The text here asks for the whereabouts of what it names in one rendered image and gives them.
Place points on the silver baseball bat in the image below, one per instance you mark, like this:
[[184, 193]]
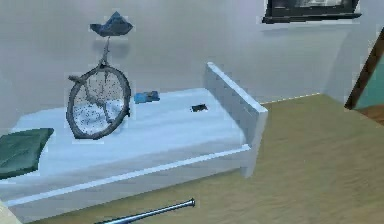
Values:
[[150, 213]]

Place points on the white bed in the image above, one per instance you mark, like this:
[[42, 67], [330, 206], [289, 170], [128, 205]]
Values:
[[160, 140]]

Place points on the small blue object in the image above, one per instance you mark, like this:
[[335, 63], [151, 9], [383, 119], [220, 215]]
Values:
[[146, 97]]

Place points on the brown framed doorway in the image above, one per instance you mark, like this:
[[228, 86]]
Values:
[[365, 73]]

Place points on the small black object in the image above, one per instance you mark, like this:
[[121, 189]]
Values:
[[199, 107]]

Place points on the grey unicycle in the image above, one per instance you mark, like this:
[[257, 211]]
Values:
[[98, 103]]

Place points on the dark green pillow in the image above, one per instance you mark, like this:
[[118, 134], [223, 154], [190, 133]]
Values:
[[20, 150]]

